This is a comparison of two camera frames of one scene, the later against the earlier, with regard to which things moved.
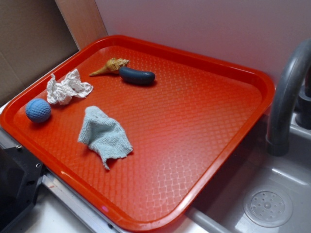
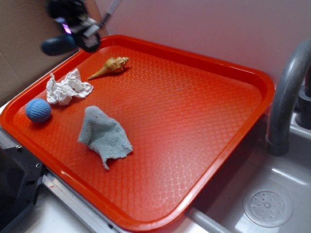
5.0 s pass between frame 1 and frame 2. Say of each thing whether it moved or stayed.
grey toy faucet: stayed
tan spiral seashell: stayed
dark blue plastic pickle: moved
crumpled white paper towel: stayed
